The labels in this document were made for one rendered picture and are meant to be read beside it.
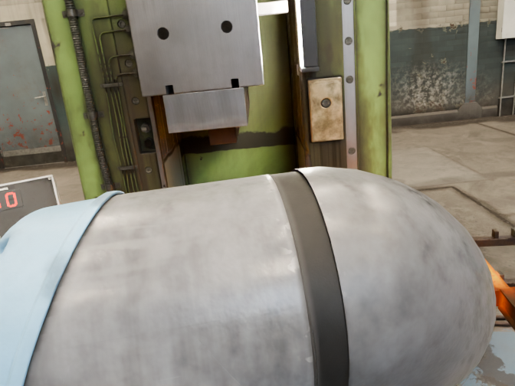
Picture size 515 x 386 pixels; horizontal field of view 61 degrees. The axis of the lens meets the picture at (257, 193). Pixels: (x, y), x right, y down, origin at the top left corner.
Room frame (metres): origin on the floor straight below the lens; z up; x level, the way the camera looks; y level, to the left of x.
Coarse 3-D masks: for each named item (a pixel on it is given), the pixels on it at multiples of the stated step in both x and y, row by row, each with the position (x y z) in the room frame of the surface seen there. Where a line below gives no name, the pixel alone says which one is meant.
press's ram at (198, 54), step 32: (128, 0) 1.10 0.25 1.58; (160, 0) 1.10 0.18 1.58; (192, 0) 1.10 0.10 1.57; (224, 0) 1.10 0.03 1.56; (256, 0) 1.10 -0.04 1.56; (160, 32) 1.10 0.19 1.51; (192, 32) 1.10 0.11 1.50; (224, 32) 1.11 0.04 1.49; (256, 32) 1.09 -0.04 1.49; (160, 64) 1.10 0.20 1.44; (192, 64) 1.10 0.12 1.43; (224, 64) 1.10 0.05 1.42; (256, 64) 1.09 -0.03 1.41
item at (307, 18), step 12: (300, 0) 1.19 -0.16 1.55; (312, 0) 1.19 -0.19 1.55; (300, 12) 1.19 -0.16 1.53; (312, 12) 1.19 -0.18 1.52; (300, 24) 1.20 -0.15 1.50; (312, 24) 1.19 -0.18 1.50; (300, 36) 1.20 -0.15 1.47; (312, 36) 1.19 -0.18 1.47; (300, 48) 1.20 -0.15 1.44; (312, 48) 1.19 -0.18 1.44; (300, 60) 1.22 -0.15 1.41; (312, 60) 1.19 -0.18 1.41
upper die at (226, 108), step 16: (176, 96) 1.10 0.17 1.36; (192, 96) 1.10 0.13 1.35; (208, 96) 1.10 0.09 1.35; (224, 96) 1.10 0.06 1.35; (240, 96) 1.10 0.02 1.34; (176, 112) 1.10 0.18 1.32; (192, 112) 1.10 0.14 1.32; (208, 112) 1.10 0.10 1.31; (224, 112) 1.10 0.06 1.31; (240, 112) 1.10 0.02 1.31; (176, 128) 1.10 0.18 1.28; (192, 128) 1.10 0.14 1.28; (208, 128) 1.10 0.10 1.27
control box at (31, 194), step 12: (24, 180) 1.06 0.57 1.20; (36, 180) 1.06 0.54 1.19; (48, 180) 1.07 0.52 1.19; (0, 192) 1.02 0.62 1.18; (24, 192) 1.04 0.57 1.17; (36, 192) 1.05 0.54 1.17; (48, 192) 1.05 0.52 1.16; (12, 204) 1.01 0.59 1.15; (24, 204) 1.02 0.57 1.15; (36, 204) 1.03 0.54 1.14; (48, 204) 1.04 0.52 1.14; (0, 216) 0.99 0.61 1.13; (12, 216) 1.00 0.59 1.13; (24, 216) 1.01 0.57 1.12; (0, 228) 0.98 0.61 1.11
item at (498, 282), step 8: (488, 264) 0.83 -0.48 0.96; (496, 272) 0.80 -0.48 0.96; (496, 280) 0.77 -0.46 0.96; (496, 288) 0.73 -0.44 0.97; (504, 288) 0.73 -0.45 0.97; (512, 288) 0.72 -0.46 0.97; (496, 296) 0.72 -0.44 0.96; (504, 296) 0.72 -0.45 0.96; (512, 296) 0.69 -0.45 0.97; (496, 304) 0.72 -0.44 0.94; (504, 304) 0.71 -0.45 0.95; (512, 304) 0.67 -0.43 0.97; (504, 312) 0.70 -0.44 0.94; (512, 312) 0.68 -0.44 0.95; (512, 320) 0.68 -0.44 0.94
